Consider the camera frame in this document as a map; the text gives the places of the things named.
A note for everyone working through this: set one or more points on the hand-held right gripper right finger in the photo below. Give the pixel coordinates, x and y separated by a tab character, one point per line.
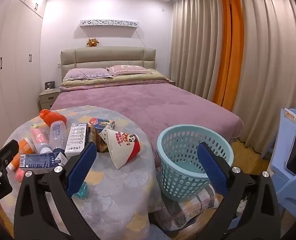
214	170

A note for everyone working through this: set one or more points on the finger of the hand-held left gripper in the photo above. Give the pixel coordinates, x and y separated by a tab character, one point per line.
5	153

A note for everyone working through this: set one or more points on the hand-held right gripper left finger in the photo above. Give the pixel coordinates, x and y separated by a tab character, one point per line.
81	167

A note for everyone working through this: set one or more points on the orange plastic bottle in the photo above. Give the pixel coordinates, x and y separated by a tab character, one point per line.
22	150

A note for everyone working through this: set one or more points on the blue and white carton box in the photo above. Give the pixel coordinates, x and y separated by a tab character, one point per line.
37	161

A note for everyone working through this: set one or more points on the light blue plastic basket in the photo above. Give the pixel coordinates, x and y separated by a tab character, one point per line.
178	175

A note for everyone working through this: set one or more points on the pink plastic bottle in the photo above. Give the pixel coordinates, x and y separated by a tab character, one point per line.
39	137

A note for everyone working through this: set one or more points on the white paper cup red print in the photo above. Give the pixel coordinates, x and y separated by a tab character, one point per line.
122	147

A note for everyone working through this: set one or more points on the teal plastic wrapper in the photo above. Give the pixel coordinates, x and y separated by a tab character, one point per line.
82	190

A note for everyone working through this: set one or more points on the pink plastic item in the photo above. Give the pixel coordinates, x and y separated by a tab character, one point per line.
19	175

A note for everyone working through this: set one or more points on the clear plastic bottle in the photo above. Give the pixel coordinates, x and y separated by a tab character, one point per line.
59	135

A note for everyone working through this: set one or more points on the round table with patterned tablecloth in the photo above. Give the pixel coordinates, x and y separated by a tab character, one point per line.
127	180

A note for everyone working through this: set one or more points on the red and blue card box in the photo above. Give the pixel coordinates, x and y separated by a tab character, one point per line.
100	123

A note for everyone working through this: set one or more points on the plaid cushioned stool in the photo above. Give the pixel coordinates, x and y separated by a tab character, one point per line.
178	210

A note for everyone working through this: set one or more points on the beige nightstand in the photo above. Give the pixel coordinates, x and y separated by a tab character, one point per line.
171	82
49	98

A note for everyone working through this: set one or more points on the white wardrobe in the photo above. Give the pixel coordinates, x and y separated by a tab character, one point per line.
17	55

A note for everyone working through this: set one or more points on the purple bedspread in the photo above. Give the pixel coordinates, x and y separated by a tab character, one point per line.
150	105

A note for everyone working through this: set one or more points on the purple pillow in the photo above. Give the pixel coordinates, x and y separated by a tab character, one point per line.
85	74

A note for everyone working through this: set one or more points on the picture book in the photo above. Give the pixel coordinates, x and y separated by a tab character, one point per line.
292	115

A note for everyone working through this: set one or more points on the olive folded quilt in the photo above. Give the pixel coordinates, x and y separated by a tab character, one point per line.
132	79

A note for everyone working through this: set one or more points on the pink pillow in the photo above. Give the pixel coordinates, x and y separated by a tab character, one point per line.
127	70

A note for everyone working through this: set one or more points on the bed with beige headboard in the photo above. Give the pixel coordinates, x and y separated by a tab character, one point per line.
107	57

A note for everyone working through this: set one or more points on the beige curtain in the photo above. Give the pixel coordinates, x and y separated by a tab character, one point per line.
195	42
275	67

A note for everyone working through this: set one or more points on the brown plush toy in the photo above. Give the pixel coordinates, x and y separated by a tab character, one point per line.
92	42

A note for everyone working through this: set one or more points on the orange curtain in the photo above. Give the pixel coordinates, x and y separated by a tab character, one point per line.
230	42

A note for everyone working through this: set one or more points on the white patterned wall shelf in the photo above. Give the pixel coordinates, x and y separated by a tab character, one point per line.
107	23

